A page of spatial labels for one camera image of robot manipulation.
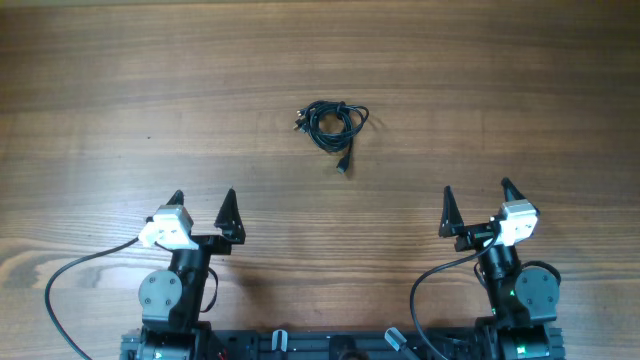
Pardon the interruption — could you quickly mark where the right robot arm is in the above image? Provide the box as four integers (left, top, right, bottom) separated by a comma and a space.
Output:
439, 178, 566, 359

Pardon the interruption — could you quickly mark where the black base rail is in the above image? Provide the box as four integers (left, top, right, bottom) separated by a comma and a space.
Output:
119, 327, 566, 360

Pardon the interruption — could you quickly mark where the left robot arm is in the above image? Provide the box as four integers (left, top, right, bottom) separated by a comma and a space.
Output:
130, 189, 246, 360

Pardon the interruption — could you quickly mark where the black cable bundle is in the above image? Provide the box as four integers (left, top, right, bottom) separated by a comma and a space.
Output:
292, 99, 371, 175

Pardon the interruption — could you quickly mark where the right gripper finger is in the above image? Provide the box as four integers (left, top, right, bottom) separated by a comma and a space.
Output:
439, 186, 465, 238
501, 177, 526, 202

